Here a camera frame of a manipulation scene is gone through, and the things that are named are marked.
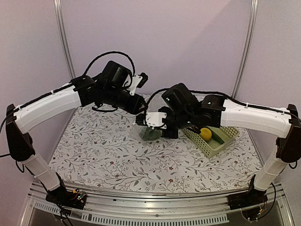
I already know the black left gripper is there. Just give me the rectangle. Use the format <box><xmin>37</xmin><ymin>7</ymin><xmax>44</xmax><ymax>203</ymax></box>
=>
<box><xmin>103</xmin><ymin>85</ymin><xmax>149</xmax><ymax>114</ymax></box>

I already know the yellow round lemon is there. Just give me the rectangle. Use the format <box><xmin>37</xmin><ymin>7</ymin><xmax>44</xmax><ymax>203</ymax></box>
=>
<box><xmin>199</xmin><ymin>128</ymin><xmax>212</xmax><ymax>142</ymax></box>

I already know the green white bok choy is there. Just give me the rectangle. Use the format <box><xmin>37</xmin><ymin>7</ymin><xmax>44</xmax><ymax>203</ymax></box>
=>
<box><xmin>138</xmin><ymin>127</ymin><xmax>161</xmax><ymax>141</ymax></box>

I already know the clear zip top bag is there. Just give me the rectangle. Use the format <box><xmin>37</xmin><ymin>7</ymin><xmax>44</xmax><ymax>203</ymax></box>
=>
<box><xmin>130</xmin><ymin>94</ymin><xmax>166</xmax><ymax>142</ymax></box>

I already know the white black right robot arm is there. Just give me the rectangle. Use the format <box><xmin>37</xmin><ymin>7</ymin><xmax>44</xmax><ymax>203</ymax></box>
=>
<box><xmin>162</xmin><ymin>83</ymin><xmax>301</xmax><ymax>205</ymax></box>

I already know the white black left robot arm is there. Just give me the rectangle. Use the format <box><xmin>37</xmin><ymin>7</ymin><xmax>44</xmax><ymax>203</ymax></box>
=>
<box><xmin>5</xmin><ymin>61</ymin><xmax>148</xmax><ymax>204</ymax></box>

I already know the green cucumber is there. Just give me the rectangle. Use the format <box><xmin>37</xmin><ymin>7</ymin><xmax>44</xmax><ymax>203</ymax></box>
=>
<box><xmin>212</xmin><ymin>131</ymin><xmax>224</xmax><ymax>145</ymax></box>

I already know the beige perforated plastic basket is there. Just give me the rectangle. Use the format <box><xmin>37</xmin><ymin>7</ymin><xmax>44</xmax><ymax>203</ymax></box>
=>
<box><xmin>182</xmin><ymin>127</ymin><xmax>240</xmax><ymax>158</ymax></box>

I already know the floral patterned table mat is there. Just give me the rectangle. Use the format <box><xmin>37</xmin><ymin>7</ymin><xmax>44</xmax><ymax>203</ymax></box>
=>
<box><xmin>49</xmin><ymin>105</ymin><xmax>261</xmax><ymax>193</ymax></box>

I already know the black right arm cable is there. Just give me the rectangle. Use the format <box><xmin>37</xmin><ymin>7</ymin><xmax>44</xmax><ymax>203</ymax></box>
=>
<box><xmin>141</xmin><ymin>88</ymin><xmax>170</xmax><ymax>114</ymax></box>

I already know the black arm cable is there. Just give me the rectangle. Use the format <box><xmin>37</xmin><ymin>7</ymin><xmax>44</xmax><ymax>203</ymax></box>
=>
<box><xmin>82</xmin><ymin>51</ymin><xmax>135</xmax><ymax>78</ymax></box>
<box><xmin>141</xmin><ymin>88</ymin><xmax>170</xmax><ymax>114</ymax></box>

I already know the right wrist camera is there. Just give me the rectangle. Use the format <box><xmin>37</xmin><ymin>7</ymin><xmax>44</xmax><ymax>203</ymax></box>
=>
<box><xmin>135</xmin><ymin>112</ymin><xmax>167</xmax><ymax>129</ymax></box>

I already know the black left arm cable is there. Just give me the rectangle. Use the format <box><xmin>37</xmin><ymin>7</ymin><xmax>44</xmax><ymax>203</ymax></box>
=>
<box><xmin>82</xmin><ymin>51</ymin><xmax>135</xmax><ymax>78</ymax></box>

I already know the left aluminium corner post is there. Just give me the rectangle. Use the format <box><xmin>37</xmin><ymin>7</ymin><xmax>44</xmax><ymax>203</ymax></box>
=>
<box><xmin>53</xmin><ymin>0</ymin><xmax>75</xmax><ymax>79</ymax></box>

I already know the aluminium corner post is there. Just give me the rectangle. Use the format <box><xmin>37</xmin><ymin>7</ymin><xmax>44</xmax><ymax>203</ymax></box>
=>
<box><xmin>53</xmin><ymin>0</ymin><xmax>75</xmax><ymax>79</ymax></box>
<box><xmin>231</xmin><ymin>0</ymin><xmax>259</xmax><ymax>98</ymax></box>

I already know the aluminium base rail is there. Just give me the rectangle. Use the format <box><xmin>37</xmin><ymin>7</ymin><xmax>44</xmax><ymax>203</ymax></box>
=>
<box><xmin>18</xmin><ymin>182</ymin><xmax>295</xmax><ymax>226</ymax></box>

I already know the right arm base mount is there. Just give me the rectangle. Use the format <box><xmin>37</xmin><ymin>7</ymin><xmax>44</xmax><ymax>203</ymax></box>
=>
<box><xmin>227</xmin><ymin>186</ymin><xmax>268</xmax><ymax>221</ymax></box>

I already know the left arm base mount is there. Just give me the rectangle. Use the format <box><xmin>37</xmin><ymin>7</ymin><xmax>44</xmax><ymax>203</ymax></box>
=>
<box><xmin>46</xmin><ymin>186</ymin><xmax>87</xmax><ymax>210</ymax></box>

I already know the right aluminium corner post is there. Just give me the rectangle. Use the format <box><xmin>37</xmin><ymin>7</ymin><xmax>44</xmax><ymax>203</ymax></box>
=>
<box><xmin>231</xmin><ymin>0</ymin><xmax>259</xmax><ymax>98</ymax></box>

